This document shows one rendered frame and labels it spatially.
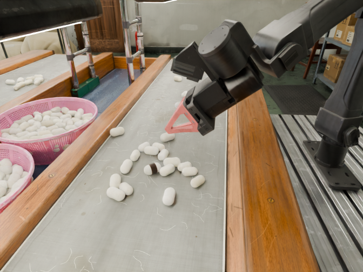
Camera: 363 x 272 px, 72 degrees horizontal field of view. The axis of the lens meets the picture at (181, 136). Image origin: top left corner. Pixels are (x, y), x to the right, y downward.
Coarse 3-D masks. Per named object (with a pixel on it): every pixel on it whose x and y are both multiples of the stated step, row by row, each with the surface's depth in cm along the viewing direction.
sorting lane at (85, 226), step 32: (160, 96) 88; (128, 128) 68; (160, 128) 68; (224, 128) 68; (96, 160) 56; (192, 160) 56; (224, 160) 56; (64, 192) 47; (96, 192) 47; (160, 192) 47; (192, 192) 47; (224, 192) 47; (64, 224) 41; (96, 224) 41; (128, 224) 41; (160, 224) 41; (192, 224) 41; (224, 224) 40; (32, 256) 36; (64, 256) 36; (96, 256) 36; (128, 256) 36; (160, 256) 36; (192, 256) 36; (224, 256) 36
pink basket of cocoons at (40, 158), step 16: (16, 112) 73; (32, 112) 77; (96, 112) 70; (0, 128) 67; (80, 128) 63; (16, 144) 59; (32, 144) 59; (48, 144) 60; (64, 144) 62; (48, 160) 64
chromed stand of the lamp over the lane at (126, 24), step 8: (120, 0) 82; (120, 8) 84; (136, 8) 96; (136, 16) 98; (128, 24) 86; (136, 24) 100; (128, 32) 87; (128, 40) 89; (128, 48) 90; (128, 56) 91; (136, 56) 98; (144, 56) 107; (128, 64) 93; (144, 64) 108; (128, 72) 95
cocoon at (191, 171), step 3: (186, 168) 50; (189, 168) 50; (192, 168) 50; (195, 168) 50; (183, 171) 50; (186, 171) 50; (189, 171) 50; (192, 171) 50; (195, 171) 50; (183, 174) 50; (186, 174) 50; (189, 174) 50; (192, 174) 50; (195, 174) 50
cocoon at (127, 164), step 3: (126, 159) 53; (129, 159) 53; (123, 162) 52; (126, 162) 52; (129, 162) 52; (132, 162) 53; (123, 165) 51; (126, 165) 51; (129, 165) 51; (120, 168) 51; (123, 168) 50; (126, 168) 51; (129, 168) 51; (123, 171) 50; (126, 171) 51; (129, 171) 51
